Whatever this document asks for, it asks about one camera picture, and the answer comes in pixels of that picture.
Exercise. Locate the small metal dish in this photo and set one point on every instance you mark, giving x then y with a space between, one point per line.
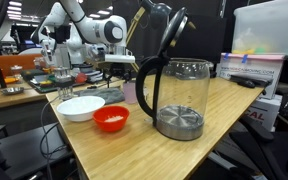
12 90

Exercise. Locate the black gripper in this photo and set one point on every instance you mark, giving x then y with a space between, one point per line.
118 69

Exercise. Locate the black padded seat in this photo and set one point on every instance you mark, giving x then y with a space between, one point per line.
24 150

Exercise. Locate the clear plastic storage bin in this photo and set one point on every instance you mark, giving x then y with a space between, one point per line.
267 30

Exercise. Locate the yellow toy block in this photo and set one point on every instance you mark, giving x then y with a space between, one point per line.
45 84

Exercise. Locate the grey cloth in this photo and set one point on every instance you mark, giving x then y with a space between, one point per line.
107 95

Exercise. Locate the orange partition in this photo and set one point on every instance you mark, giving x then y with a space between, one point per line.
4 61

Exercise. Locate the wooden side table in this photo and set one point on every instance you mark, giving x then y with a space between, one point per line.
4 100

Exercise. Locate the white cardboard box pink top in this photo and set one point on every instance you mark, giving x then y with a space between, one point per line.
250 68

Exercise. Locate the glass jar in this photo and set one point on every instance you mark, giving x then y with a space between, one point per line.
16 71

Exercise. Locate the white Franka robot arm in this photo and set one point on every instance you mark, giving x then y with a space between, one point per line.
94 30

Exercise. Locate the dark metal tray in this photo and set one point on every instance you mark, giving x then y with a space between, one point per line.
37 88

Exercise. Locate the black curtain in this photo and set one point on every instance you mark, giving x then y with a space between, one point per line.
200 40

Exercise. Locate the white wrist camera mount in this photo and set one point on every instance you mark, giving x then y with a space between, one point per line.
120 59

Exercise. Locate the black stapler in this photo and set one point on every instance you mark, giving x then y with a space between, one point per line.
247 81

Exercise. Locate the glass electric kettle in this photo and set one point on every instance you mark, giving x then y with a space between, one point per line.
180 123

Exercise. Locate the pink cup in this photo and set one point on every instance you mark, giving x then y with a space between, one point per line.
130 95

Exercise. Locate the white bowl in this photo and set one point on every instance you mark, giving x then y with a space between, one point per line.
80 108

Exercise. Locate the black office chair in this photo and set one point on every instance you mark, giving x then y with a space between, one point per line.
267 150

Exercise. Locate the white cardboard box red print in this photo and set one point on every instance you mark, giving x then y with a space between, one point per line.
265 113

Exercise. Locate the red bowl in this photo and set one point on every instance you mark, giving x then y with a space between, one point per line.
99 123

